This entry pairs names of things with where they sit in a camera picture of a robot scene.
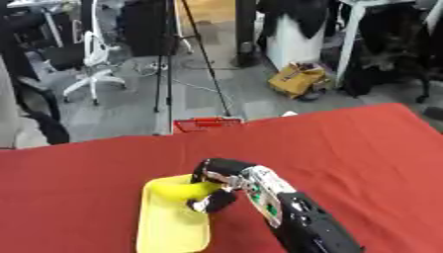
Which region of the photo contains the white cabinet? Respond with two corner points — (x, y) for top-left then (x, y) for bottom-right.
(264, 13), (327, 71)

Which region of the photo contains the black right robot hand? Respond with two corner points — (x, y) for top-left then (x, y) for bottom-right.
(185, 157), (260, 213)

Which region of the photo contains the white office chair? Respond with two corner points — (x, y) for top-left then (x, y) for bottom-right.
(60, 0), (129, 107)

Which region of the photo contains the yellow bag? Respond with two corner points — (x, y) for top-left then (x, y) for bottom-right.
(266, 62), (332, 100)

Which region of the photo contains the black office chair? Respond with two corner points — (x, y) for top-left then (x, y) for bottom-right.
(0, 0), (73, 146)

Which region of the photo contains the yellow plastic tray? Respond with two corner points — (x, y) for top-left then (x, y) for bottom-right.
(133, 174), (223, 253)

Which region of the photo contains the black tripod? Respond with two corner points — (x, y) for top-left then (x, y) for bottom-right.
(150, 0), (234, 132)

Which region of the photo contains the red wire basket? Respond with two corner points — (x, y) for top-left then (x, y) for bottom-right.
(171, 116), (246, 134)

